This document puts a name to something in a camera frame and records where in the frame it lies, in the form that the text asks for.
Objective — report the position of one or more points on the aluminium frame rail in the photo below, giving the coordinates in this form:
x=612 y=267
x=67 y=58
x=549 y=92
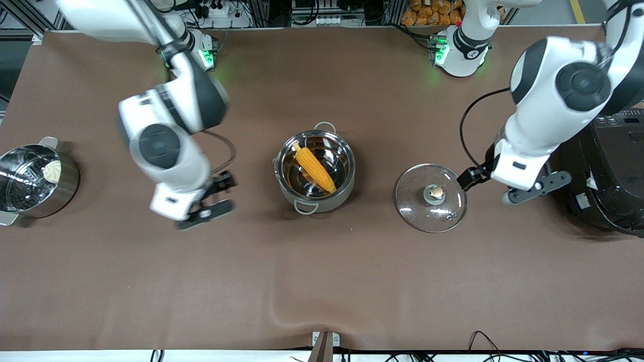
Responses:
x=25 y=20

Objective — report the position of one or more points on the white steamed bun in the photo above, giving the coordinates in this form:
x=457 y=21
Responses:
x=52 y=172

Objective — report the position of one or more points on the stainless steel cooking pot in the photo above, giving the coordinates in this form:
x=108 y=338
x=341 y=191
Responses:
x=327 y=203

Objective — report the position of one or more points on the steel steamer pot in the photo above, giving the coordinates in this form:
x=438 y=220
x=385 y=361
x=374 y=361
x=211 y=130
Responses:
x=65 y=191

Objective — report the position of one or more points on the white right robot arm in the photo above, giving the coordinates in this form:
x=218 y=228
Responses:
x=166 y=115

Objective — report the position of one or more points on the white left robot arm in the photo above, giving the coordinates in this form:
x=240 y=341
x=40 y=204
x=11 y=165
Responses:
x=543 y=115

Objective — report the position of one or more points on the brown table mat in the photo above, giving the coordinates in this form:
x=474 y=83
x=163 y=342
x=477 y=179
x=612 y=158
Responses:
x=322 y=281

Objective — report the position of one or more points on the orange snack packets bag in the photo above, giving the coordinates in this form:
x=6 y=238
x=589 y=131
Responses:
x=432 y=15

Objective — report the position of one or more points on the glass pot lid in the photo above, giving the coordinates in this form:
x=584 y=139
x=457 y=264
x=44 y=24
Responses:
x=417 y=211

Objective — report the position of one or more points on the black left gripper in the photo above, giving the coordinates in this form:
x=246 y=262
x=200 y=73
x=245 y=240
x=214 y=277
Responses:
x=472 y=177

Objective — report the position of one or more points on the black rice cooker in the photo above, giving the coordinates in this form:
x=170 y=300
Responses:
x=614 y=201

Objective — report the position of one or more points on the metal table clamp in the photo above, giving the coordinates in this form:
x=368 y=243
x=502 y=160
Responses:
x=322 y=344

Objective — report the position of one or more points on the yellow corn cob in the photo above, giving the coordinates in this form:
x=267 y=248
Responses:
x=314 y=168

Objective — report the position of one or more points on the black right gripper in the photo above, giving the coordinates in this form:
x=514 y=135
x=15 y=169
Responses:
x=221 y=183

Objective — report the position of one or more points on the white power strip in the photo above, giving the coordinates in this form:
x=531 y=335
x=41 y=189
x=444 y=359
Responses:
x=327 y=21
x=219 y=11

